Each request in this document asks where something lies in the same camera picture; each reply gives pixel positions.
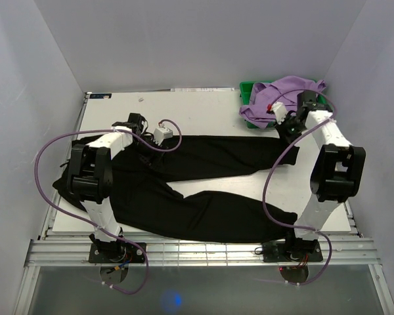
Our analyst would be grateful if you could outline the purple trousers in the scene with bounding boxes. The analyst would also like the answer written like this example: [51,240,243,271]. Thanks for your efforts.
[238,75,328,129]

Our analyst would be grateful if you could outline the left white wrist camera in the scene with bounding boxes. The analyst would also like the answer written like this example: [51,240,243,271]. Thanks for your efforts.
[153,123,173,146]

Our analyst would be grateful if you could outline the aluminium frame rail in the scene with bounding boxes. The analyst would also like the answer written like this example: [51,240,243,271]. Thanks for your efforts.
[24,233,381,267]

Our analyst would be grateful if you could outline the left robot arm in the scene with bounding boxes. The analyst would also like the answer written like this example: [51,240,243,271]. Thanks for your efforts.
[66,113,173,263]

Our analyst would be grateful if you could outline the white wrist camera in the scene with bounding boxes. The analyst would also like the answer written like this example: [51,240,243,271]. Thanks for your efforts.
[153,123,173,146]
[267,102,288,125]

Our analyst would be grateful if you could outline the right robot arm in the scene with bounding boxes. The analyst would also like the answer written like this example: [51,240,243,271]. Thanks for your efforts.
[270,91,366,261]

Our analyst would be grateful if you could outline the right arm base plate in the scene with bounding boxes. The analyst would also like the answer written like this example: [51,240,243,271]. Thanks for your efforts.
[254,240,323,263]

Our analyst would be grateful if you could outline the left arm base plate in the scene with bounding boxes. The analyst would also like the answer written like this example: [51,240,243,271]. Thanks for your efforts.
[87,243,146,264]

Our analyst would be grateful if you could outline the black trousers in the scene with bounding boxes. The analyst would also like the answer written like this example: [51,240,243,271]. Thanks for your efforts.
[51,134,300,243]

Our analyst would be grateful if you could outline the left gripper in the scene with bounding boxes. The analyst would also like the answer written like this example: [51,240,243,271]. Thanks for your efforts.
[127,136,169,174]

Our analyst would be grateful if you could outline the blue label sticker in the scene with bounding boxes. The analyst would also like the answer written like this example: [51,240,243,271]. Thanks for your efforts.
[89,93,112,99]

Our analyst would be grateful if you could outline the papers behind table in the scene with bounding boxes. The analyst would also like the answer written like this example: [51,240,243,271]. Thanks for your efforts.
[170,87,235,93]

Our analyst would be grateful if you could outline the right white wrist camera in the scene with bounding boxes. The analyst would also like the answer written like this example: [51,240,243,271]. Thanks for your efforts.
[267,102,288,125]

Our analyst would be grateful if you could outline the green plastic bin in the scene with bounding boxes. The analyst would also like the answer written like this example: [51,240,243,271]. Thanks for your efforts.
[239,79,334,130]

